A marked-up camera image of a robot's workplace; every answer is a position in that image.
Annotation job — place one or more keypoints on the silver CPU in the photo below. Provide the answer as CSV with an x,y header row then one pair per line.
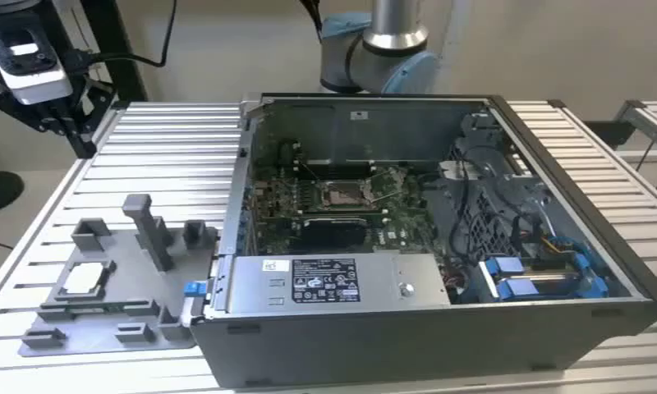
x,y
84,279

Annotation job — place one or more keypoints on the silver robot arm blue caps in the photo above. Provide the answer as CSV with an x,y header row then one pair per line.
x,y
395,24

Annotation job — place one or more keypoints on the black RAM slot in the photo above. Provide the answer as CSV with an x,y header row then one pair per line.
x,y
328,165
345,211

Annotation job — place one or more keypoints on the CPU socket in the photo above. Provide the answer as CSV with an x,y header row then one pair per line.
x,y
341,195

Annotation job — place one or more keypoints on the grey parts rack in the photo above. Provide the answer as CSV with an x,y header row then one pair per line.
x,y
125,287

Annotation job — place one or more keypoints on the green RAM stick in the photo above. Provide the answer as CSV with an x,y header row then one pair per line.
x,y
98,306

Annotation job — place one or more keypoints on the metal locking lever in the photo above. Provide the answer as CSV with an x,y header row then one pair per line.
x,y
309,170

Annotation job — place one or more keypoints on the blue case latch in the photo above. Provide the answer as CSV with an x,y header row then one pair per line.
x,y
193,288

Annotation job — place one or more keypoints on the green motherboard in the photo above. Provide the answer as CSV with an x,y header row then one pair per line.
x,y
408,223

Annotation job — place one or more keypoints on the silver power supply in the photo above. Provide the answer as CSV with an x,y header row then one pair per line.
x,y
416,271

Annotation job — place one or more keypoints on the black open PC case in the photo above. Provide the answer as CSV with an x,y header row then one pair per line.
x,y
361,349

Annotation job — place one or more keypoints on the hard disk in blue carrier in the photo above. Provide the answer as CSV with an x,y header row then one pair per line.
x,y
512,266

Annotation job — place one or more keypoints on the black frame post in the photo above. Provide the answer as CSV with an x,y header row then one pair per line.
x,y
124,61

